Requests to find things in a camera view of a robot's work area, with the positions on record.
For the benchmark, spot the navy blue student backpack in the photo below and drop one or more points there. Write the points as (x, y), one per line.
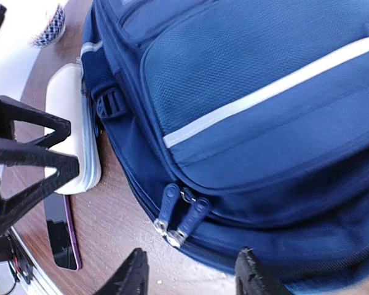
(242, 124)

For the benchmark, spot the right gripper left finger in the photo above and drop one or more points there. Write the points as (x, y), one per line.
(132, 277)

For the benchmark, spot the red patterned small bowl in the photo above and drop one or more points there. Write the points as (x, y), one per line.
(53, 31)

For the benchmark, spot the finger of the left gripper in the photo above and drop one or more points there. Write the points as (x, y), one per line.
(30, 171)

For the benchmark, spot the black smartphone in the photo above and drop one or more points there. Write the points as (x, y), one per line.
(60, 227)

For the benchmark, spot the beige hard glasses case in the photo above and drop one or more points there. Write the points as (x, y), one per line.
(65, 99)

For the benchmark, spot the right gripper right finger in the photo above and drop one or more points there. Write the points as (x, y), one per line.
(254, 278)

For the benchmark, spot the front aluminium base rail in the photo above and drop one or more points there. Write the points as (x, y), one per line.
(20, 273)

